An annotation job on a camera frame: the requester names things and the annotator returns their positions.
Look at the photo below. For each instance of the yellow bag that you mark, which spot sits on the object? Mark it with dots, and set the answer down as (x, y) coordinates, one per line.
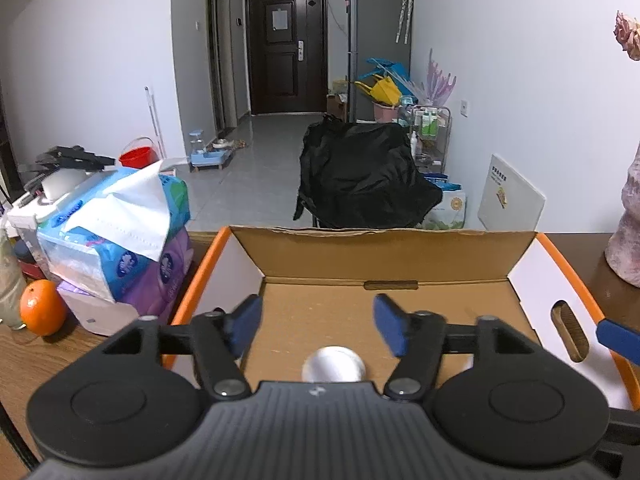
(385, 91)

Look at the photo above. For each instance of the blue pet feeder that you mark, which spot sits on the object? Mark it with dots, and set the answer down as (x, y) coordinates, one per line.
(210, 157)

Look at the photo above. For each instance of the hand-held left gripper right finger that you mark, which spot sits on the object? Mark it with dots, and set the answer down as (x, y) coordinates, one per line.
(390, 325)

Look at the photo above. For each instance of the white printed bag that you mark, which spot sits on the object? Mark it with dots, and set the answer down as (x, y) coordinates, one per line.
(450, 207)

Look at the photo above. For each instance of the blue tissue pack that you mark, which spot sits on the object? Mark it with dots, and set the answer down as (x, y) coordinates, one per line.
(100, 240)

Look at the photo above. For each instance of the brown cardboard carton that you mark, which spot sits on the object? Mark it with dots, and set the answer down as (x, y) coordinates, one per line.
(336, 107)

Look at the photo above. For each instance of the white folded umbrella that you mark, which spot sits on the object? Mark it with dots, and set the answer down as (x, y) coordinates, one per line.
(410, 10)
(400, 10)

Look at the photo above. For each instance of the white mop pole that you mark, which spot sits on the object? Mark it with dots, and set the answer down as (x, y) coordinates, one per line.
(152, 120)

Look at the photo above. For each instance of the pink bucket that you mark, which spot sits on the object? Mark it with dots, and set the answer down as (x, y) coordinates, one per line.
(386, 112)

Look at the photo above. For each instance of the white board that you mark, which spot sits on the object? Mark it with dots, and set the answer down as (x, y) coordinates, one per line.
(515, 195)

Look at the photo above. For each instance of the dark interior door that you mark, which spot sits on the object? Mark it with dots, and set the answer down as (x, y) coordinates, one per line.
(220, 60)

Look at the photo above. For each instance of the black folding stand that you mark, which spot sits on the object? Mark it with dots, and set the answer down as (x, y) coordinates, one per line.
(70, 160)

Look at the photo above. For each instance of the grey refrigerator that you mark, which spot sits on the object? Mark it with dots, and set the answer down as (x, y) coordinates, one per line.
(375, 35)

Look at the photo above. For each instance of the metal trolley cart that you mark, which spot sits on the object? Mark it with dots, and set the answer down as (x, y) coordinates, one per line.
(442, 145)

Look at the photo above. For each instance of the red printed cardboard box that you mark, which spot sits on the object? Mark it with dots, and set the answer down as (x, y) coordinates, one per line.
(450, 260)

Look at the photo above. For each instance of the round silver metal lid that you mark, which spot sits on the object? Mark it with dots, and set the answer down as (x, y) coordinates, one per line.
(334, 364)

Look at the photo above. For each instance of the orange fruit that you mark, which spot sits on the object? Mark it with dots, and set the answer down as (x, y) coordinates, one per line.
(43, 308)

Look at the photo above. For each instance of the white round pot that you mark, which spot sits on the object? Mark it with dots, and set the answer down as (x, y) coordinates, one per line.
(62, 185)

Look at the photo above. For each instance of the clear pet food container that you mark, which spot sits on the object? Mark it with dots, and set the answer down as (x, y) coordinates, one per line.
(27, 220)

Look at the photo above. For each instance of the red bucket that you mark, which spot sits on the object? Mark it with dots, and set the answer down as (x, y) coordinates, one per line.
(137, 156)

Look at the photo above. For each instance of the purple transparent umbrella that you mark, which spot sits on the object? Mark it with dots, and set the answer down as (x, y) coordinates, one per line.
(436, 82)

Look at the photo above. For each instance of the purple white tissue pack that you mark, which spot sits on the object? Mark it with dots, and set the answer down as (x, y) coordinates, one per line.
(165, 280)

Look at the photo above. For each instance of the white paper notice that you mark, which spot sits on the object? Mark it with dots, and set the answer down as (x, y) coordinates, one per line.
(280, 18)

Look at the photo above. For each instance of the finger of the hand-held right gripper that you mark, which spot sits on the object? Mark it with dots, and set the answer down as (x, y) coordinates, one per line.
(625, 425)
(620, 339)

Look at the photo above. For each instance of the dried pink rose bouquet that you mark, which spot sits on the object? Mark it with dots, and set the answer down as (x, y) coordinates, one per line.
(629, 32)

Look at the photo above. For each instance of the pink ceramic vase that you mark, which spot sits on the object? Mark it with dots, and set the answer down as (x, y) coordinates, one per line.
(627, 230)

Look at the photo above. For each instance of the green white bottle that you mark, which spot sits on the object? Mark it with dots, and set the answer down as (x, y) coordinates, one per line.
(428, 125)

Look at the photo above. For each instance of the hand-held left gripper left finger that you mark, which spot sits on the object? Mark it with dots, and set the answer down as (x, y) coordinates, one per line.
(245, 325)

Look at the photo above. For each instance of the white wall socket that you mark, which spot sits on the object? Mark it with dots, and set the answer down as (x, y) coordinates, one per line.
(465, 108)

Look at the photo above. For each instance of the dark brown entrance door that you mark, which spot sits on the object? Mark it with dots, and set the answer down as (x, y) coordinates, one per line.
(285, 75)

